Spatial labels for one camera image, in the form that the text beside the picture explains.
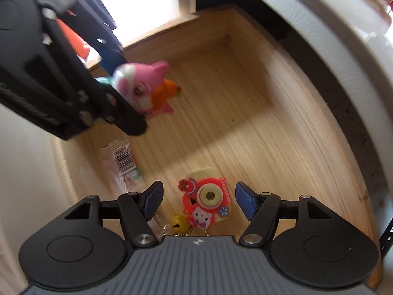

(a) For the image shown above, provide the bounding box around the pink pig toy figure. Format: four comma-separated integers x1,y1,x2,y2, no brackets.
96,61,181,118

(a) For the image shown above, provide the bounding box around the yellow orange camera keychain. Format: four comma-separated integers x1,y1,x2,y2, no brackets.
162,167,232,236

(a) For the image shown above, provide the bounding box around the clear snack packet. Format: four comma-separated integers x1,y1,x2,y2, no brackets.
100,139,146,196

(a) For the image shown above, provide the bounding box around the open wooden drawer box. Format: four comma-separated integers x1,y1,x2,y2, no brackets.
50,4,382,289

